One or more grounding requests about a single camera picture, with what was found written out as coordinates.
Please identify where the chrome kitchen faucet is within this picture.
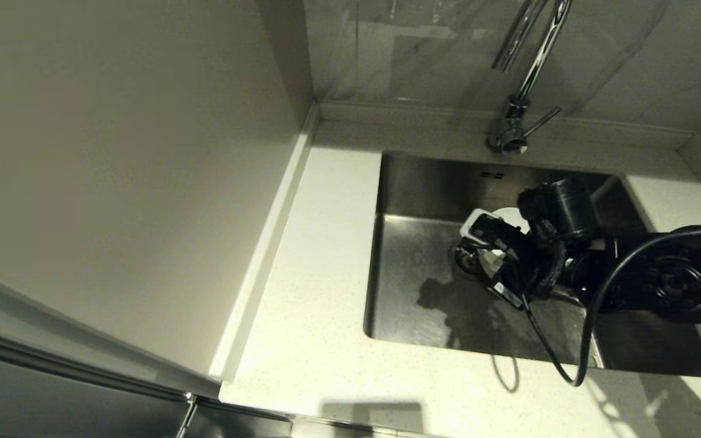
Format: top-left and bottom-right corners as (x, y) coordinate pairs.
(486, 0), (573, 155)

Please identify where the stainless steel sink basin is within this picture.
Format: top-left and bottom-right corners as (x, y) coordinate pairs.
(363, 151), (701, 379)

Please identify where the round metal drain strainer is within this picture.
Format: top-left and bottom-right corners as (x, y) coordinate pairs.
(452, 242), (483, 279)

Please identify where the grey under-counter cabinet front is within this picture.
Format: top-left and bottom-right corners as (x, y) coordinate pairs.
(180, 398), (293, 438)

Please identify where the beige tall cabinet side panel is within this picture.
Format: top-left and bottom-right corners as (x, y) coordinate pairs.
(0, 0), (321, 399)

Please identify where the grey tall cabinet door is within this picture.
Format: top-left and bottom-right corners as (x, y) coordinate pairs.
(0, 322), (196, 438)

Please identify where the white black wrist camera box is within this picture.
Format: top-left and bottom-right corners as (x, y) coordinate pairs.
(459, 209), (525, 251)

